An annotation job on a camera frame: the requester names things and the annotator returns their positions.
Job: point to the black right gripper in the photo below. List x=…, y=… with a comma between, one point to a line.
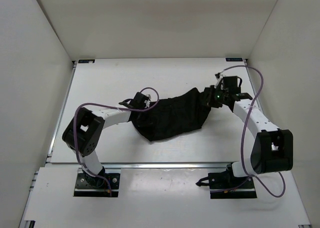
x=208, y=102

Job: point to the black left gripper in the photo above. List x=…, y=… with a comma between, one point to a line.
x=146, y=107

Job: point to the black pleated skirt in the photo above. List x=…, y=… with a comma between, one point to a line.
x=172, y=116

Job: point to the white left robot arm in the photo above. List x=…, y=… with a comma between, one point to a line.
x=84, y=130

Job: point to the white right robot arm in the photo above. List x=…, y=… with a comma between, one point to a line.
x=272, y=150

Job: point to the right blue corner label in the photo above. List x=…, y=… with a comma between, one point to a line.
x=233, y=59

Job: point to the blue corner label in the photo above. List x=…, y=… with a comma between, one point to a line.
x=85, y=61
x=233, y=59

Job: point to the left blue corner label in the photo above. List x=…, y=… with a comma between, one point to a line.
x=85, y=61

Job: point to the aluminium right side rail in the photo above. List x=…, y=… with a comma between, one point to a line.
x=255, y=86

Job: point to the aluminium rail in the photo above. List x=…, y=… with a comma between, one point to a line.
x=255, y=86
x=58, y=123
x=171, y=165

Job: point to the aluminium front rail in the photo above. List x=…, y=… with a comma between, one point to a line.
x=171, y=165

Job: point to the aluminium left side rail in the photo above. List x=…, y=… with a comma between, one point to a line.
x=58, y=123

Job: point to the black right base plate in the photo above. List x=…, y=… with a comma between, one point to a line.
x=225, y=186

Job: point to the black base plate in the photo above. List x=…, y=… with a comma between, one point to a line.
x=225, y=186
x=83, y=188

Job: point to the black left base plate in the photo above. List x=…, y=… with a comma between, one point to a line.
x=83, y=188

